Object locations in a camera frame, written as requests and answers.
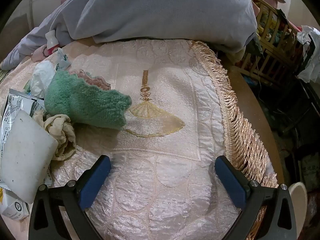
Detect green fuzzy cloth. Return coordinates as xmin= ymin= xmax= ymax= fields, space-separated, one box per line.
xmin=44 ymin=69 xmax=132 ymax=130

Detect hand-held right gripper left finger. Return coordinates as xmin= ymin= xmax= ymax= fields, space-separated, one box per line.
xmin=29 ymin=154 xmax=112 ymax=240

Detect large white plastic bag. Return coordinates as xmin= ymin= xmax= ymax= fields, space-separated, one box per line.
xmin=296 ymin=25 xmax=320 ymax=83

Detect white foam block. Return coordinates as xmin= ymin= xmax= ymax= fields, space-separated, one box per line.
xmin=0 ymin=110 xmax=58 ymax=204

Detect wooden crib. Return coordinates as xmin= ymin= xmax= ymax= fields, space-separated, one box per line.
xmin=240 ymin=0 xmax=310 ymax=93

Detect dark printed sack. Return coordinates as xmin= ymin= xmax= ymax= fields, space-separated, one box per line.
xmin=299 ymin=152 xmax=320 ymax=190

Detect grey-blue fleece blanket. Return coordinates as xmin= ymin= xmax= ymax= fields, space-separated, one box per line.
xmin=0 ymin=0 xmax=258 ymax=70

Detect beige cloth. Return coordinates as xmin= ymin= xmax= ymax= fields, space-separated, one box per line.
xmin=32 ymin=110 xmax=77 ymax=161

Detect white green milk carton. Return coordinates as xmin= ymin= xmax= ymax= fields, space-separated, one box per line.
xmin=0 ymin=89 xmax=54 ymax=188
xmin=0 ymin=185 xmax=29 ymax=220

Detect white round stool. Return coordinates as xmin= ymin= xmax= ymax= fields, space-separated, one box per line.
xmin=287 ymin=182 xmax=308 ymax=230

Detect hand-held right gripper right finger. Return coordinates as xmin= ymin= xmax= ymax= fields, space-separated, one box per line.
xmin=214 ymin=155 xmax=298 ymax=240

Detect pink pouch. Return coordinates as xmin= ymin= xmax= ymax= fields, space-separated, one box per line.
xmin=31 ymin=44 xmax=54 ymax=62

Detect white bottle pink label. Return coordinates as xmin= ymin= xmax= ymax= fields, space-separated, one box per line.
xmin=45 ymin=30 xmax=60 ymax=54

